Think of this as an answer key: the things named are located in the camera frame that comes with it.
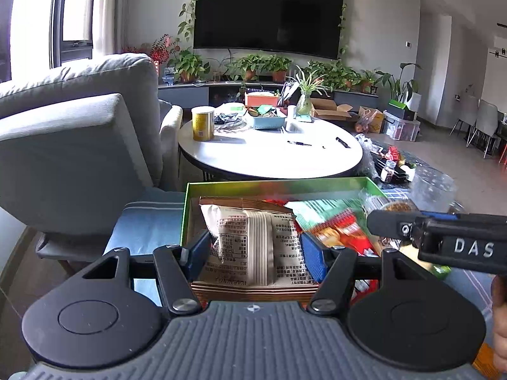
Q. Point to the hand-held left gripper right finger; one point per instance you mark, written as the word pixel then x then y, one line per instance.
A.
pixel 315 257

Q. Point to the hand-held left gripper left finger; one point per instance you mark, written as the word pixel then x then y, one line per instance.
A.
pixel 198 253

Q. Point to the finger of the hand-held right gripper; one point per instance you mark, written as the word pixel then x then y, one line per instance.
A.
pixel 441 216
pixel 390 223

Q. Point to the dark clear seed snack packet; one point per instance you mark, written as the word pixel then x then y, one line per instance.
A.
pixel 392 206

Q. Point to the yellow and red snack packet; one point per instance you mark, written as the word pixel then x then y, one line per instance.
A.
pixel 344 231

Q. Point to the green snack packet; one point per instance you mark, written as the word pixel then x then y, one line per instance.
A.
pixel 321 211

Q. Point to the green cardboard box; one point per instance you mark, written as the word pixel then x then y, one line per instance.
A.
pixel 190 206

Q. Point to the beige striped snack packet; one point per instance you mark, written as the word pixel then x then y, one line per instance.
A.
pixel 253 241

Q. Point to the person's right hand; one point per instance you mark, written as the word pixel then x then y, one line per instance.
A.
pixel 500 316

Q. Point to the blue plaid blanket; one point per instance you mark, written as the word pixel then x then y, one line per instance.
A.
pixel 146 225

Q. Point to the clear plastic bag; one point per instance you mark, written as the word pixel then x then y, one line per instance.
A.
pixel 368 154

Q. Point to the clear storage box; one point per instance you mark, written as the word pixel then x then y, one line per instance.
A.
pixel 402 130

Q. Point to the grey dining chair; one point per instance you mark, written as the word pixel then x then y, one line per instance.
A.
pixel 485 120
pixel 463 114

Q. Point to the small cardboard box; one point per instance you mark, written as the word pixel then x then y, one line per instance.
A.
pixel 374 120

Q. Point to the black pen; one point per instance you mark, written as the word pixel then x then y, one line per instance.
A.
pixel 299 143

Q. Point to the round white table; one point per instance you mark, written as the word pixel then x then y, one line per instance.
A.
pixel 257 154

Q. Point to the yellow can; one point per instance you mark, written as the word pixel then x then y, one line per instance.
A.
pixel 202 124

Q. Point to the open cardboard box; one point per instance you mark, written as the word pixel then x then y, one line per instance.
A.
pixel 330 109

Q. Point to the tall plant in white pot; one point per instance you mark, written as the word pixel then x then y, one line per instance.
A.
pixel 406 87

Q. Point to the light blue basket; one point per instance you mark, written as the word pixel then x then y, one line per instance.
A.
pixel 265 120

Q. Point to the potted green plant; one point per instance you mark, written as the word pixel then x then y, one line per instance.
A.
pixel 188 65
pixel 277 65
pixel 368 79
pixel 336 73
pixel 247 65

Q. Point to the spider plant in glass vase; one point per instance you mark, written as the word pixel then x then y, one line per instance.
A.
pixel 307 91

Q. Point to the grey television cabinet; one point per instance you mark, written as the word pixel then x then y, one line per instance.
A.
pixel 186 94

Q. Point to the orange box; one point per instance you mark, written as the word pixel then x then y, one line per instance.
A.
pixel 259 99

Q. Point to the grey sofa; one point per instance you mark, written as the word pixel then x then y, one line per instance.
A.
pixel 71 138

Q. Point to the red flower plant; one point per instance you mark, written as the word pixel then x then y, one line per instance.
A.
pixel 160 49

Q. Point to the black television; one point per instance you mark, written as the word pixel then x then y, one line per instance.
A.
pixel 269 12

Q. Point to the window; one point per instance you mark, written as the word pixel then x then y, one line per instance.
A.
pixel 73 12

